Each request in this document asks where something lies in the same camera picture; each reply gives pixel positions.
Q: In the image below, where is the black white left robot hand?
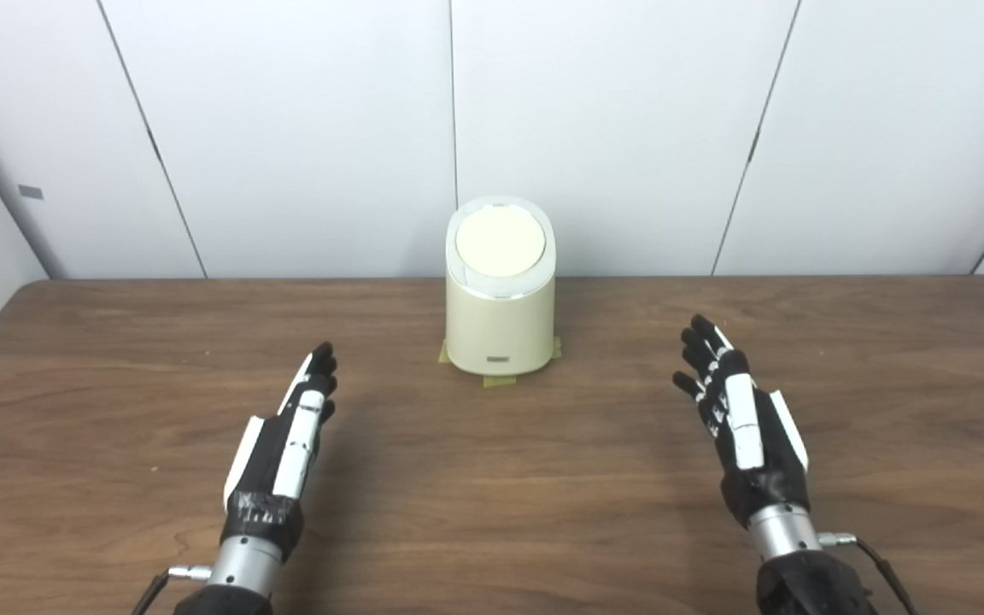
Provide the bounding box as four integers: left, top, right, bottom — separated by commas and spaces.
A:
220, 342, 339, 563

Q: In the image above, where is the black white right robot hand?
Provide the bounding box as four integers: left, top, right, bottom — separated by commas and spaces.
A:
672, 314, 810, 529

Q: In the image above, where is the round cream bin lid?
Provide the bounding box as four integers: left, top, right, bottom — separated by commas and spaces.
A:
455, 206, 547, 278

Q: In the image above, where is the cream-colored bin body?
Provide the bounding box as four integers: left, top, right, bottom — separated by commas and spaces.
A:
445, 196, 557, 377

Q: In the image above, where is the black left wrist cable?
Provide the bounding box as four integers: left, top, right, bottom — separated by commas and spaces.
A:
132, 564, 214, 615

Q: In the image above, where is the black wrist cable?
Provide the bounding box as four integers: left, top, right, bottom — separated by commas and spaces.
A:
818, 531, 918, 615
132, 564, 214, 615

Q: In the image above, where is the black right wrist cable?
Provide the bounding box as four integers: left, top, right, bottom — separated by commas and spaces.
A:
818, 531, 918, 615

